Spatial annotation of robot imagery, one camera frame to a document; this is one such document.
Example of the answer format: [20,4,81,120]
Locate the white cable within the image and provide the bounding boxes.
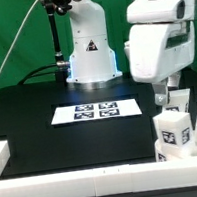
[0,0,61,100]

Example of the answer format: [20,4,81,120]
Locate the black cable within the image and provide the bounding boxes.
[15,61,74,87]

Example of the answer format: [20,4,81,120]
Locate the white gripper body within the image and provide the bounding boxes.
[127,21,195,84]

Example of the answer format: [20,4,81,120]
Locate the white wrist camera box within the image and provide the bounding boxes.
[126,0,195,24]

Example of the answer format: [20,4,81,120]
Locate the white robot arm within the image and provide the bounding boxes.
[63,0,196,106]

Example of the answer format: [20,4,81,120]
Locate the white left fence rail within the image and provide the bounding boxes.
[0,140,10,176]

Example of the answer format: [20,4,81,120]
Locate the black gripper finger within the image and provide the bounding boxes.
[167,72,181,88]
[152,79,170,106]

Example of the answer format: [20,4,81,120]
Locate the black camera stand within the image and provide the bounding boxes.
[40,0,81,83]

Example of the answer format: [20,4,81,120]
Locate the white marker sheet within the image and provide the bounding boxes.
[51,99,142,125]

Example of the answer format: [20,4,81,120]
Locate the white front fence rail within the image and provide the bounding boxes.
[0,158,197,197]

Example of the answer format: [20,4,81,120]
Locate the white fence rail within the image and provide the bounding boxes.
[0,158,197,197]
[0,140,10,176]

